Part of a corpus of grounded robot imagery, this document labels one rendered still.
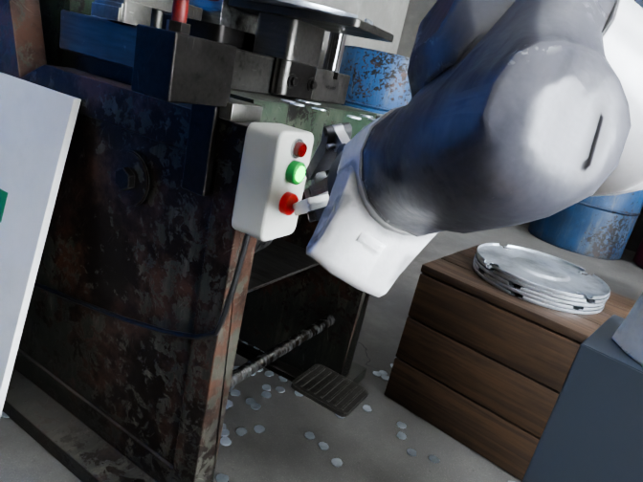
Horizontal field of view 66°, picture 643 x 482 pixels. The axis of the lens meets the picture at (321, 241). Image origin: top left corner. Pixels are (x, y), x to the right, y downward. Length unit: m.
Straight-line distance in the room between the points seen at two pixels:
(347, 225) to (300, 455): 0.77
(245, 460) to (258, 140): 0.64
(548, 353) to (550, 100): 0.87
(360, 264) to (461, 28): 0.16
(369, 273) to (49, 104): 0.65
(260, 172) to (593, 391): 0.49
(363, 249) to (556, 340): 0.77
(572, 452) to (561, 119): 0.59
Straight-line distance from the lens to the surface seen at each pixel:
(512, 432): 1.17
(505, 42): 0.27
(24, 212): 0.90
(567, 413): 0.76
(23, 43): 1.00
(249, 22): 0.97
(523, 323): 1.08
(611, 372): 0.72
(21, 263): 0.91
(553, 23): 0.27
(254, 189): 0.60
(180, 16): 0.60
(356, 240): 0.34
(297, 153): 0.59
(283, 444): 1.07
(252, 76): 0.83
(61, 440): 1.01
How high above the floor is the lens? 0.70
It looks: 18 degrees down
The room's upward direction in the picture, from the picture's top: 13 degrees clockwise
